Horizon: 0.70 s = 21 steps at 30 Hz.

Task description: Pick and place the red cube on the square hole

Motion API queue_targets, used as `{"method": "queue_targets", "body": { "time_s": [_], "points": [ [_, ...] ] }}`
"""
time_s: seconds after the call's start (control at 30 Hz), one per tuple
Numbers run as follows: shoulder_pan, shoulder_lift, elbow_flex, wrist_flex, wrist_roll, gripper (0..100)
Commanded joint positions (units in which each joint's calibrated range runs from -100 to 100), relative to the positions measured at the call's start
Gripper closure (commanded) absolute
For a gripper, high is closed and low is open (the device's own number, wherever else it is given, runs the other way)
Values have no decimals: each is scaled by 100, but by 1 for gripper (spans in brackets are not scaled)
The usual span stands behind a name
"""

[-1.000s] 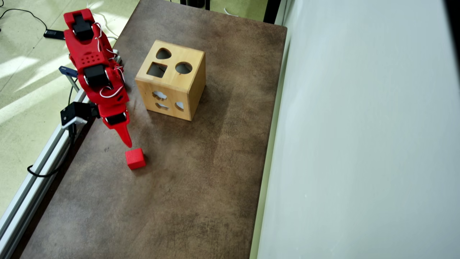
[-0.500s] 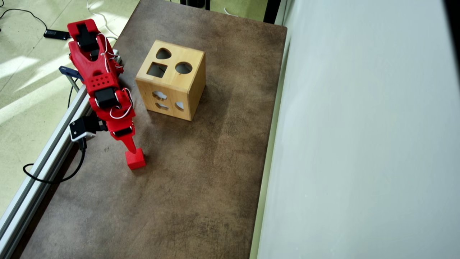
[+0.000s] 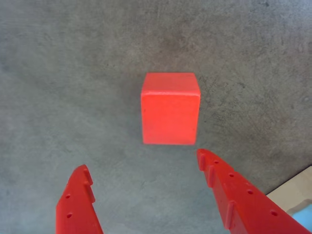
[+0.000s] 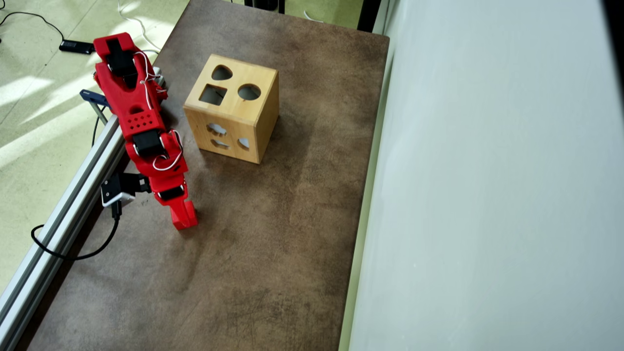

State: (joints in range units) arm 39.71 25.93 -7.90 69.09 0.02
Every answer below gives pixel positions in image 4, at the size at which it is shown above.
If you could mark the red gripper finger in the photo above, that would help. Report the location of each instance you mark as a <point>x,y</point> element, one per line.
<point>181,212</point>

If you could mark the silver metal base clamp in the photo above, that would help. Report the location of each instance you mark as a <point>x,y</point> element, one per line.
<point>160,77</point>

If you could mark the black object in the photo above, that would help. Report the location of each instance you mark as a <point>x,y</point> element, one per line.
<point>265,5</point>

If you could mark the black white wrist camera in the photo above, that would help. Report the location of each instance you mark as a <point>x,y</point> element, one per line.
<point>116,193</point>

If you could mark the black flat device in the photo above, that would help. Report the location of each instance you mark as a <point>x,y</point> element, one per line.
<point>76,47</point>

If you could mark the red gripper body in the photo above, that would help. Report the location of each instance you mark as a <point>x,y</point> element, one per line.
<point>172,194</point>

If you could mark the wooden shape sorter box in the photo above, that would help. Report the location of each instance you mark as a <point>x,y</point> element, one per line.
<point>234,122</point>

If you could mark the dark vertical post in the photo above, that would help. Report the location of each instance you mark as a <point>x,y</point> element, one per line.
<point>368,14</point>

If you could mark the aluminium profile rail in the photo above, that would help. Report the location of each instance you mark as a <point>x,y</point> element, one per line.
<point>58,219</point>

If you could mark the blue clamp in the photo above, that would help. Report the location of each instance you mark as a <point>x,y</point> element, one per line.
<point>93,96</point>

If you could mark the red cube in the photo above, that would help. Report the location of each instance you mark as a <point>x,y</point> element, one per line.
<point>193,222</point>

